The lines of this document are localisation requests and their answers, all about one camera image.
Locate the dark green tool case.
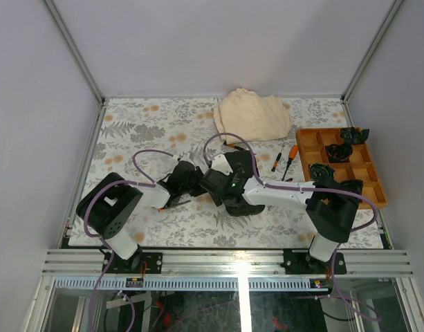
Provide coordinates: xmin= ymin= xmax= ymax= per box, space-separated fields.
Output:
xmin=199 ymin=150 xmax=265 ymax=217

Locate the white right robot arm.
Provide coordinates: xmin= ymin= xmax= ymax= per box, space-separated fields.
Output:
xmin=199 ymin=151 xmax=360 ymax=273

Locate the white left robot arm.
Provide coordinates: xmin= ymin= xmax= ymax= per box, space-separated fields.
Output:
xmin=76 ymin=160 xmax=205 ymax=273

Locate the floral table mat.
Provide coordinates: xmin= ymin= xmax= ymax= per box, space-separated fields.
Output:
xmin=68 ymin=96 xmax=385 ymax=248

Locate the orange utility knife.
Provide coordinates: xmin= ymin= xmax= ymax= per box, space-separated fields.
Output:
xmin=158 ymin=200 xmax=191 ymax=212

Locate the small precision screwdriver by bag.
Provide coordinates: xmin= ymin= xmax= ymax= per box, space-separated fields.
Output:
xmin=223 ymin=141 xmax=245 ymax=151

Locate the small black orange screwdriver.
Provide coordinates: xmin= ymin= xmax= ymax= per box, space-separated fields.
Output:
xmin=271 ymin=145 xmax=285 ymax=172

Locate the cream cloth bag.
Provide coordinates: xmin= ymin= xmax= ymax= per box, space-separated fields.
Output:
xmin=213 ymin=88 xmax=292 ymax=143

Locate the dark tape roll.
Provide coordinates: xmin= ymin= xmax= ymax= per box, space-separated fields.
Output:
xmin=309 ymin=163 xmax=335 ymax=181
xmin=340 ymin=179 xmax=364 ymax=195
xmin=340 ymin=127 xmax=370 ymax=145
xmin=326 ymin=143 xmax=353 ymax=163

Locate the orange compartment tray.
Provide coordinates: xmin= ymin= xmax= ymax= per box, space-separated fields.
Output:
xmin=296 ymin=128 xmax=388 ymax=209

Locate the dark tape roll bottom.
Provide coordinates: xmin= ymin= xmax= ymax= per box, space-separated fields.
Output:
xmin=340 ymin=179 xmax=364 ymax=195

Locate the dark tape roll top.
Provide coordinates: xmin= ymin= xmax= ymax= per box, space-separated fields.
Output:
xmin=340 ymin=127 xmax=370 ymax=145

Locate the orange handled long screwdriver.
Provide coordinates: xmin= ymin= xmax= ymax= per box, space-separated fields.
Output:
xmin=282 ymin=145 xmax=299 ymax=181

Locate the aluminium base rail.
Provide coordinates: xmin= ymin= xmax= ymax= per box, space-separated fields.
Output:
xmin=42 ymin=247 xmax=413 ymax=291

